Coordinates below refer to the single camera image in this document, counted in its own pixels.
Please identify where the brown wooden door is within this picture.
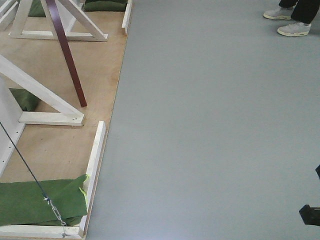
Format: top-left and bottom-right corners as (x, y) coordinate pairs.
(45, 0), (87, 107)

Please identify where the black robot part upper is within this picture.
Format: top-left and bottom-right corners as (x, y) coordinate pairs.
(315, 165), (320, 178)

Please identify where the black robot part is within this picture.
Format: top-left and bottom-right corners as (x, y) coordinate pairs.
(315, 165), (320, 178)
(298, 204), (320, 226)

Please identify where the black robot part lower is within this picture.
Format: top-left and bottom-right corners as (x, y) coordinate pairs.
(298, 204), (320, 226)

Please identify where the white triangular brace near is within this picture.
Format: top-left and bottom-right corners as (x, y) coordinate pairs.
(0, 56), (85, 126)

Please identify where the white triangular brace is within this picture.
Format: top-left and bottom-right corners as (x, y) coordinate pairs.
(0, 56), (85, 126)
(9, 0), (108, 42)

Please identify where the plywood base platform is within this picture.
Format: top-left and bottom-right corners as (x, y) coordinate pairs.
(0, 9), (129, 240)

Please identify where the green sandbag under brace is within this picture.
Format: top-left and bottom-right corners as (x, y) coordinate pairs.
(9, 88), (40, 112)

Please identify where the green sandbag far corner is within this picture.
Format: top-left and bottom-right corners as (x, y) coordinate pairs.
(83, 0), (128, 12)

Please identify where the white triangular brace far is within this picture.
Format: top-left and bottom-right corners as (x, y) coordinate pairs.
(9, 0), (108, 42)

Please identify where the white sneaker far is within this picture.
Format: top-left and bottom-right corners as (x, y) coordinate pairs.
(262, 6), (294, 20)

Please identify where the white sneaker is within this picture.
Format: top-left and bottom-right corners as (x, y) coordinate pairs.
(262, 6), (294, 20)
(277, 22), (312, 37)

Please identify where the green sandbag far left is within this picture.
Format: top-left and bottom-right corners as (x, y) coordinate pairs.
(28, 0), (46, 18)

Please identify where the white sneaker near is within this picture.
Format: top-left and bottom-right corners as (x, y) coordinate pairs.
(277, 22), (312, 37)

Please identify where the black trouser leg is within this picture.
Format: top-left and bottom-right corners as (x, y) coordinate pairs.
(278, 0), (320, 24)

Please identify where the white edge rail near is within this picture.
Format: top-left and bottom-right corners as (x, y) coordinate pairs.
(79, 121), (107, 240)

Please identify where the white edge rail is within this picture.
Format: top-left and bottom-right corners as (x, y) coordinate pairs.
(121, 0), (133, 35)
(79, 121), (107, 240)

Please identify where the white edge rail far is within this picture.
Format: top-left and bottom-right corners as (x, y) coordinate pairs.
(121, 0), (133, 35)

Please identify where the metal turnbuckle chain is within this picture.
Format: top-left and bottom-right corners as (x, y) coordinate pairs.
(43, 196), (70, 238)

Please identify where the black tension cable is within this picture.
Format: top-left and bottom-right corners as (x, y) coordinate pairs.
(0, 121), (48, 200)

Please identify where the white wall panel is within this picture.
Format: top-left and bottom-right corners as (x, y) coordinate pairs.
(0, 78), (25, 175)

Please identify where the white bottom rail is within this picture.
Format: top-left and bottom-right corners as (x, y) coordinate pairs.
(0, 225), (83, 239)

